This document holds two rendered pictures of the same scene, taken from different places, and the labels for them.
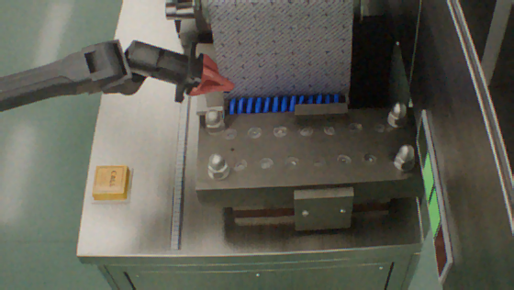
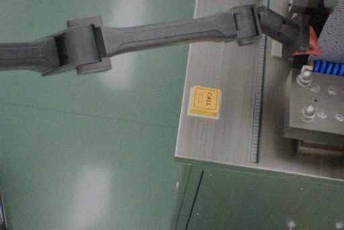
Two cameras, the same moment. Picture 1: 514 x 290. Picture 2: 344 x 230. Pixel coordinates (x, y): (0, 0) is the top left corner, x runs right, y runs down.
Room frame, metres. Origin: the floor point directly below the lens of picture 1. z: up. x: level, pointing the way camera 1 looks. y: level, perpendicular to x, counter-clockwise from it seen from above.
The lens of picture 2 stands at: (-0.05, 0.44, 2.31)
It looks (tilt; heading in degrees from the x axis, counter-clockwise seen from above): 63 degrees down; 355
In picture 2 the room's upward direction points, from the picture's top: 8 degrees clockwise
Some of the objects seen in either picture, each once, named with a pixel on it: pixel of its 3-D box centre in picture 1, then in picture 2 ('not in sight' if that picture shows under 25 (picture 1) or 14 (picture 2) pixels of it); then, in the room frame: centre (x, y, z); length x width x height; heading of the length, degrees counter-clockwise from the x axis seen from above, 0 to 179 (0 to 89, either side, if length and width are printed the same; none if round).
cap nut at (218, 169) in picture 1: (217, 163); (308, 111); (0.64, 0.06, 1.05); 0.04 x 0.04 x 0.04
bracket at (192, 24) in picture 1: (200, 55); (295, 18); (0.90, 0.08, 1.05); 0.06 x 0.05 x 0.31; 85
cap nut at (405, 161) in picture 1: (406, 154); not in sight; (0.61, -0.26, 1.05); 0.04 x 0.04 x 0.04
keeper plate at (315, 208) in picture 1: (323, 210); not in sight; (0.57, -0.11, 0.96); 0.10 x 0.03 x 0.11; 85
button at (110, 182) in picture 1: (110, 182); (205, 101); (0.72, 0.29, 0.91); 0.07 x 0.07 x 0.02; 85
